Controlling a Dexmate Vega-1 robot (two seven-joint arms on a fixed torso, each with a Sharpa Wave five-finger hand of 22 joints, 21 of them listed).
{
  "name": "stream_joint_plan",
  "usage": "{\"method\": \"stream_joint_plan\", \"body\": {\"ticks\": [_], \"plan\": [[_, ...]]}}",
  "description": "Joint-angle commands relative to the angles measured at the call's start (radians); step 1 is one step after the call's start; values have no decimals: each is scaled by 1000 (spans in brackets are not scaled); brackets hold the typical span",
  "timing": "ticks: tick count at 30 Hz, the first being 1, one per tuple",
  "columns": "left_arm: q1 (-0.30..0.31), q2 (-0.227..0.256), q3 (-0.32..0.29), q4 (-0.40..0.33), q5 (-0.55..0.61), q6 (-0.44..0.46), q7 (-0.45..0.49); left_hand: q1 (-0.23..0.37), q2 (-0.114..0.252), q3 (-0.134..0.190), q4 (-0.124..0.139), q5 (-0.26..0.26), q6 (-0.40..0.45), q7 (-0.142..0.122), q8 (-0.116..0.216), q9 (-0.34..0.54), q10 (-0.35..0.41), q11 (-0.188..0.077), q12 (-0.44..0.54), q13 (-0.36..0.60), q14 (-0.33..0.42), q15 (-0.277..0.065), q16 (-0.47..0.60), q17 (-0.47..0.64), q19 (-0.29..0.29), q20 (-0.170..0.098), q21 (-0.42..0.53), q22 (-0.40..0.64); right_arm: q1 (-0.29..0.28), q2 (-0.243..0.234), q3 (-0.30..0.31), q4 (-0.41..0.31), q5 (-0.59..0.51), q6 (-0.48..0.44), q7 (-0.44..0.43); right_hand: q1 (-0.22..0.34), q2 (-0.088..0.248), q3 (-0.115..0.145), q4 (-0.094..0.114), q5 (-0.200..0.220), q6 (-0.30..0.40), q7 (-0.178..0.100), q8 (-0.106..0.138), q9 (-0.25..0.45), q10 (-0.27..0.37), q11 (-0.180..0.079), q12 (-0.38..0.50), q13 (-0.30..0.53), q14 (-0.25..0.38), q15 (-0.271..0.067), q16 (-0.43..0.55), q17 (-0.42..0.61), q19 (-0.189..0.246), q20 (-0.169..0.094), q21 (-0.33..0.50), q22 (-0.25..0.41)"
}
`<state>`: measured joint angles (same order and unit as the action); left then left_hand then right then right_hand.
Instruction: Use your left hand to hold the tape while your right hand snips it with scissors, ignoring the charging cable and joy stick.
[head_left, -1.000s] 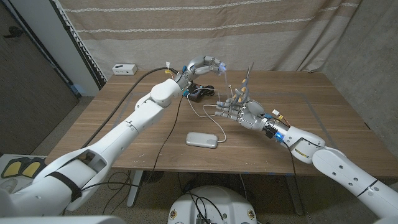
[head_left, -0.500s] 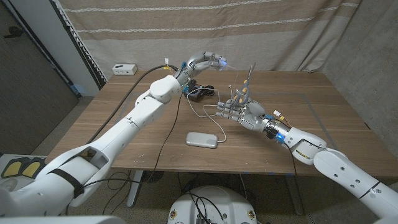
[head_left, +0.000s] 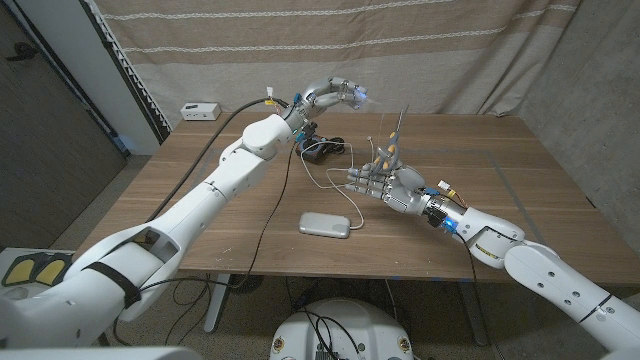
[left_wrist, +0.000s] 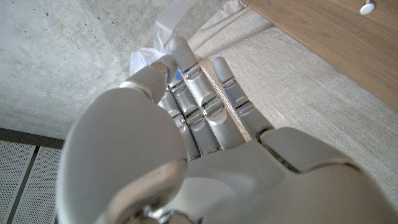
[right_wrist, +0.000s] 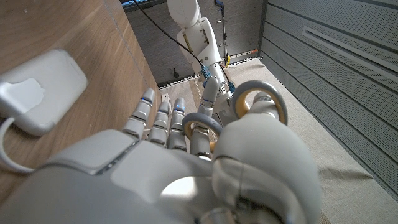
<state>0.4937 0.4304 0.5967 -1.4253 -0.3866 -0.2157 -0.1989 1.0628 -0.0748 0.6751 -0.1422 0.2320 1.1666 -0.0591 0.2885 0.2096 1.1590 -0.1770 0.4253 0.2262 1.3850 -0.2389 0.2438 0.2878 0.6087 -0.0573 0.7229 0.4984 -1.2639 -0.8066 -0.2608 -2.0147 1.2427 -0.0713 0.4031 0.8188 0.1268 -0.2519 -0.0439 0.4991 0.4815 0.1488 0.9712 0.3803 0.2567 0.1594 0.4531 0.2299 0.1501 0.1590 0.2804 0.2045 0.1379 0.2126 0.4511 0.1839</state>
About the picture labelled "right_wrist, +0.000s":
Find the silver power bank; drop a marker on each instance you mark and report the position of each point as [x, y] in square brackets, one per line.
[46, 87]

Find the beige striped curtain backdrop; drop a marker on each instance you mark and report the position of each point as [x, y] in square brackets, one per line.
[326, 155]

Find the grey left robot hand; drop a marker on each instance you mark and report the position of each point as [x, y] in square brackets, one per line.
[224, 90]

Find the black zigzag frame strip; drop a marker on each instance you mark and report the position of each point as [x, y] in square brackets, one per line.
[177, 81]

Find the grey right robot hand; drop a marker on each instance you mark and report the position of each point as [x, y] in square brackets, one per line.
[140, 177]

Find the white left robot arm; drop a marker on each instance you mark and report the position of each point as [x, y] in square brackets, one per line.
[186, 12]

